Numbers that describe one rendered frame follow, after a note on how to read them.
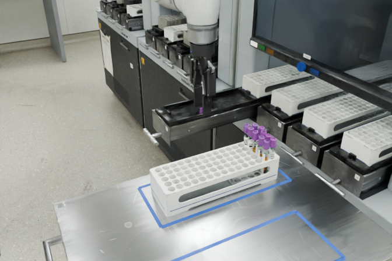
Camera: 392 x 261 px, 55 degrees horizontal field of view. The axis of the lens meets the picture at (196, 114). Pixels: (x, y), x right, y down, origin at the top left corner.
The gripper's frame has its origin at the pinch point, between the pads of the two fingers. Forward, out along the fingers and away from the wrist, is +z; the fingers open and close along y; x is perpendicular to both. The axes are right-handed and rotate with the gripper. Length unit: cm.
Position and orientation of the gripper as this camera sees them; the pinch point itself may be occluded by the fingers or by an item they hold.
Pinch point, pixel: (202, 101)
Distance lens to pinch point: 123.0
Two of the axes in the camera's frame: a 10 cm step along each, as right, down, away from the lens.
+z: 0.1, 8.7, 4.9
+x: -8.7, 2.5, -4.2
